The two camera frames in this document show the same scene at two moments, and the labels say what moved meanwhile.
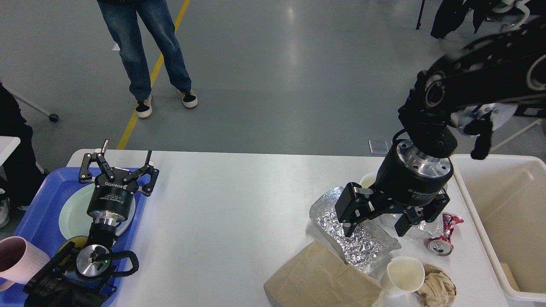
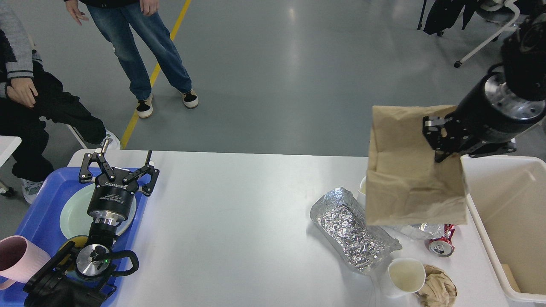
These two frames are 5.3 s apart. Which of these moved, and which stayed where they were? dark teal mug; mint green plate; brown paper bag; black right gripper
Moved: black right gripper; brown paper bag
Stayed: mint green plate; dark teal mug
